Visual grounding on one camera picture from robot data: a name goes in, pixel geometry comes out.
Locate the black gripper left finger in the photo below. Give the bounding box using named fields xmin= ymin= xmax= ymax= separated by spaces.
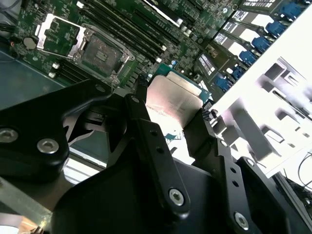
xmin=0 ymin=74 xmax=192 ymax=217

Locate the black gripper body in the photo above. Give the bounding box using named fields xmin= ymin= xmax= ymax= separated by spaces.
xmin=52 ymin=97 xmax=244 ymax=234

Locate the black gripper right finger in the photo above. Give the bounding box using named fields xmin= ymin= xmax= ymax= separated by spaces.
xmin=182 ymin=109 xmax=312 ymax=234

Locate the silver CPU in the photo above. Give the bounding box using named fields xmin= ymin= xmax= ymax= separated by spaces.
xmin=145 ymin=62 xmax=214 ymax=129

